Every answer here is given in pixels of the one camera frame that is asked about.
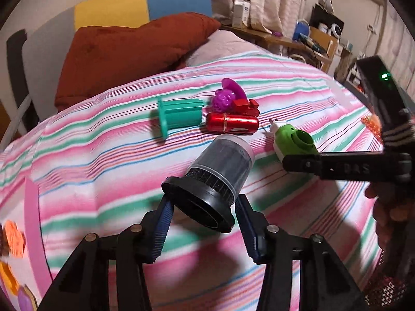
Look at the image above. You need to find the white round fan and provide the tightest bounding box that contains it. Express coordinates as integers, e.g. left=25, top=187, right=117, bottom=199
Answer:
left=327, top=23, right=344, bottom=39

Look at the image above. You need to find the person's right hand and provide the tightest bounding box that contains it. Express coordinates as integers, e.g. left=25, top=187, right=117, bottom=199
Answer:
left=365, top=121, right=415, bottom=254

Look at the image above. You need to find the red metallic cylinder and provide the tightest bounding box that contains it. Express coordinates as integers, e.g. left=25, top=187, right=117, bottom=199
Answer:
left=206, top=112, right=260, bottom=135

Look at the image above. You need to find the purple grape toy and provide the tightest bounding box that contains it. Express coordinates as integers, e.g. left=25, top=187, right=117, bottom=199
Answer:
left=212, top=78, right=250, bottom=112

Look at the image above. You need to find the brown toothed comb toy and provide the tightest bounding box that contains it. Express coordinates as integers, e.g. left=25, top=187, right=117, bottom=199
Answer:
left=0, top=222, right=10, bottom=256

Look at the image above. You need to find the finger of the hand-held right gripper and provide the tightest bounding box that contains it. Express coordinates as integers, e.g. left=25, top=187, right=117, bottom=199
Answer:
left=282, top=151, right=390, bottom=182

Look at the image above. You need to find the small orange perforated piece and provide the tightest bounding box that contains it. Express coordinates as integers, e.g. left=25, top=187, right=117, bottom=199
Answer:
left=361, top=114, right=385, bottom=142

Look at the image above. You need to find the pale side curtain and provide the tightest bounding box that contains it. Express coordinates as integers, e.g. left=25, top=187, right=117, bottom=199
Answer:
left=373, top=0, right=415, bottom=99

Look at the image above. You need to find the blue round object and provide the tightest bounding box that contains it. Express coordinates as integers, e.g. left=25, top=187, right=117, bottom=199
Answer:
left=293, top=19, right=312, bottom=41

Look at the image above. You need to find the red block toy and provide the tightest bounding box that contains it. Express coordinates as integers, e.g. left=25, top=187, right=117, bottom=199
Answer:
left=231, top=99, right=260, bottom=117

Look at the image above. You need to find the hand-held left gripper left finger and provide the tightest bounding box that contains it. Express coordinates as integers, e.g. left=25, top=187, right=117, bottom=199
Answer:
left=39, top=197, right=174, bottom=311

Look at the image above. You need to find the black filter cup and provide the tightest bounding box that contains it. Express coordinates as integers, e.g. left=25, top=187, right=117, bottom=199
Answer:
left=161, top=135, right=256, bottom=233

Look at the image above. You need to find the red mesh basket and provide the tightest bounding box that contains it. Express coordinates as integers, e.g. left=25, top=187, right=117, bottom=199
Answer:
left=363, top=249, right=415, bottom=308

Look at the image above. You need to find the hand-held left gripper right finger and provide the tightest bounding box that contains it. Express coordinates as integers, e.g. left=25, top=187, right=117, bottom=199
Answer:
left=236, top=194, right=367, bottom=311

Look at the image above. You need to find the purple toy piece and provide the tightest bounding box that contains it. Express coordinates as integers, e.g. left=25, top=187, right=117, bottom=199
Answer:
left=17, top=284, right=39, bottom=311

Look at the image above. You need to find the pale pink pillow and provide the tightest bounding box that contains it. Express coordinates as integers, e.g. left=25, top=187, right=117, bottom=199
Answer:
left=186, top=30, right=270, bottom=69

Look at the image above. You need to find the green flanged cylinder toy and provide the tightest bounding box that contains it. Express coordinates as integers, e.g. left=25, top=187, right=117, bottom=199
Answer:
left=158, top=99, right=204, bottom=138

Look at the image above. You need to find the green white plug device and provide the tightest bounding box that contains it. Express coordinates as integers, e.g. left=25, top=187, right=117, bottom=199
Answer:
left=269, top=119, right=320, bottom=165

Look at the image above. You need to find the orange ring toy piece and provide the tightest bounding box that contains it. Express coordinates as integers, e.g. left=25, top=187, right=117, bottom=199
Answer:
left=0, top=261, right=20, bottom=296

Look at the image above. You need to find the wooden side table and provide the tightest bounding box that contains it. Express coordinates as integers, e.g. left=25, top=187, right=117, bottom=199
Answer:
left=220, top=23, right=339, bottom=72

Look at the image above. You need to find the grey yellow blue headboard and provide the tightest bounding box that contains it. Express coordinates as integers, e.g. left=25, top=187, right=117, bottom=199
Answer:
left=20, top=0, right=213, bottom=124

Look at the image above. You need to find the pink green striped blanket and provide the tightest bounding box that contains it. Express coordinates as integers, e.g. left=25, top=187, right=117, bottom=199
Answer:
left=0, top=52, right=390, bottom=311

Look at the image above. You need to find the brown pillow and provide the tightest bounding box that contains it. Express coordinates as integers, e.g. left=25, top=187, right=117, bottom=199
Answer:
left=54, top=12, right=223, bottom=113

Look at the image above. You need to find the pink rimmed white tray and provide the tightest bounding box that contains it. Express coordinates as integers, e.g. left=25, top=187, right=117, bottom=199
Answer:
left=0, top=176, right=55, bottom=311

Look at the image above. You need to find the white carton box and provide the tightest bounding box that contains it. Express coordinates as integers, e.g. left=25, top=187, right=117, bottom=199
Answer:
left=232, top=0, right=252, bottom=28

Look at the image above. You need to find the black storage shelf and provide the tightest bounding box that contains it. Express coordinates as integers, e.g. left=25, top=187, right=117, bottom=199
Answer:
left=309, top=5, right=345, bottom=37

